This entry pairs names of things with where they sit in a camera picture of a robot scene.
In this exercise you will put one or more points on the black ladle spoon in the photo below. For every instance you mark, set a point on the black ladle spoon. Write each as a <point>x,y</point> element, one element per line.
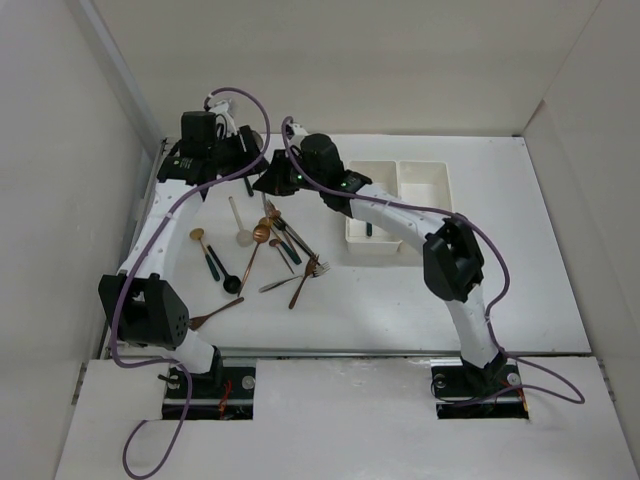
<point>231,283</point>

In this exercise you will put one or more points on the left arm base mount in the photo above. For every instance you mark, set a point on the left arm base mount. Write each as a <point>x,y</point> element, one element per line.
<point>226,394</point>

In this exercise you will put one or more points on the white left container bin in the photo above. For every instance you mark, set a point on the white left container bin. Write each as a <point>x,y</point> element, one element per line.
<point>384,175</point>

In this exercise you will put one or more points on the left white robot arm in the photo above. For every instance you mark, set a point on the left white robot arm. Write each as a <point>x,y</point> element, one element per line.
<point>197,356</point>

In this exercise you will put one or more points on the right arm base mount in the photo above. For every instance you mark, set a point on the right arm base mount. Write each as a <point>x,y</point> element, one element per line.
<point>461,393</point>

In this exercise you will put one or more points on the copper fork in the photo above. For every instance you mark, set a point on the copper fork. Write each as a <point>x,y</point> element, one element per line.
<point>309,270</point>
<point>270,210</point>

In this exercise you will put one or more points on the white container bin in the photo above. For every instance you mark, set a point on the white container bin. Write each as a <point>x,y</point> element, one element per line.
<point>425,184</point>
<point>384,175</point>

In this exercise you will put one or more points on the small copper teaspoon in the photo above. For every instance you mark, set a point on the small copper teaspoon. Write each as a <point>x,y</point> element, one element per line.
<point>276,244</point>

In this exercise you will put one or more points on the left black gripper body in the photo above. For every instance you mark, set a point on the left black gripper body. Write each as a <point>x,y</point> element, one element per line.
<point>232,152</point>

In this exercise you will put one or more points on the white ceramic spoon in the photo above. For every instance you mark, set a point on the white ceramic spoon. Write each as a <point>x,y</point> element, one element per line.
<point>244,237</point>

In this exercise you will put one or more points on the white right container bin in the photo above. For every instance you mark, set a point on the white right container bin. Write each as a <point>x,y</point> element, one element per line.
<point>425,184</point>

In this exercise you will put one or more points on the copper round spoon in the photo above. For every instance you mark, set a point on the copper round spoon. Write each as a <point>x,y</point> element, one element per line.
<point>261,235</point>

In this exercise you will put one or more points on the green handled fork in pile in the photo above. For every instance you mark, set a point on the green handled fork in pile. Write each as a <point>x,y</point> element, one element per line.
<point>289,251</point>

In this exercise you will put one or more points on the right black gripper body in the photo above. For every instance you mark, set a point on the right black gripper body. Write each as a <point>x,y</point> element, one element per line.
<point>286,181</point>

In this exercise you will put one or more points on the gold fork green handle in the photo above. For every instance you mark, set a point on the gold fork green handle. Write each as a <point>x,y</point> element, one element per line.
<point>248,187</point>

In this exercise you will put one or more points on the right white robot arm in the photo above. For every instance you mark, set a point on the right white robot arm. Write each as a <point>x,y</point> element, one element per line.
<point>452,259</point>

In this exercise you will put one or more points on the copper fork upper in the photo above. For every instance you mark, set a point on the copper fork upper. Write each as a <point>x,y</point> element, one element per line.
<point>270,210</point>

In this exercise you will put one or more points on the copper fork lower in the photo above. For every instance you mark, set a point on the copper fork lower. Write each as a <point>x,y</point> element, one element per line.
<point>309,270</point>

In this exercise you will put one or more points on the silver fork black handle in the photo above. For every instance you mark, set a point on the silver fork black handle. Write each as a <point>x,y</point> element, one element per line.
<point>297,239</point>

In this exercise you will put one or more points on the silver spoon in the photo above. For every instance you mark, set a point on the silver spoon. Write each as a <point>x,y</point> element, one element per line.
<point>279,283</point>

